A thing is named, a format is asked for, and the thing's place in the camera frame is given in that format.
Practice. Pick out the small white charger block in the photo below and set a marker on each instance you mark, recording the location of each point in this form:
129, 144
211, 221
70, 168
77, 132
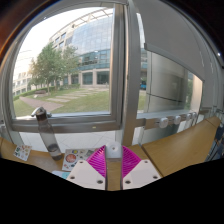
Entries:
113, 150

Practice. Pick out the white round wall knob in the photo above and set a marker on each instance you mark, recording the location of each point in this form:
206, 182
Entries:
177, 119
194, 115
163, 122
188, 117

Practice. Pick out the glass office building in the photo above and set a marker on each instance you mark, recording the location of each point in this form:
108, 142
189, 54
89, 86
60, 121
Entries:
95, 43

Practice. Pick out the clear bottle with dark cap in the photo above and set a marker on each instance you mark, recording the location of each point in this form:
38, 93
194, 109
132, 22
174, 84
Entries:
47, 133

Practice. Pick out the small colourful sticker sheet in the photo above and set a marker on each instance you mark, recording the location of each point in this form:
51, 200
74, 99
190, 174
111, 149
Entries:
22, 152

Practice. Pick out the large colourful sticker sheet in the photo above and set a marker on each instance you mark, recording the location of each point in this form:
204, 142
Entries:
76, 157

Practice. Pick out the green tree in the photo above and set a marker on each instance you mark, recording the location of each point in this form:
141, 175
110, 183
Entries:
51, 66

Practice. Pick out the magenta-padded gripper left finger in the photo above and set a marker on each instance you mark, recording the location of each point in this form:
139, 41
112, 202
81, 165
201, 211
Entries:
87, 173

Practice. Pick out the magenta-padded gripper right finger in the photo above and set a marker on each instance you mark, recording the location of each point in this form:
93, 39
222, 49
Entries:
140, 173

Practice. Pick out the grey window frame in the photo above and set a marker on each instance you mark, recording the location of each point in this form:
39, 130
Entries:
118, 66

